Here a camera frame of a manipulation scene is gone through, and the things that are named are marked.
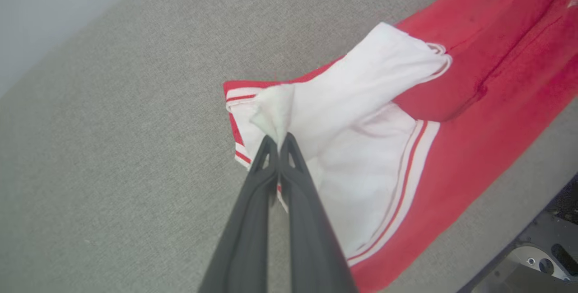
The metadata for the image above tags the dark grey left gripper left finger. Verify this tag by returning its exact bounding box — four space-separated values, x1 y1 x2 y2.
198 135 279 293

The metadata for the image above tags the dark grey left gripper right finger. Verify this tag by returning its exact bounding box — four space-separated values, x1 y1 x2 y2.
280 132 358 293

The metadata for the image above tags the red and white basketball jersey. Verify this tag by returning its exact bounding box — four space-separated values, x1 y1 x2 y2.
224 0 578 293

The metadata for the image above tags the grey fabric sofa cushion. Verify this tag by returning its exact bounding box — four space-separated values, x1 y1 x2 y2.
0 0 578 293

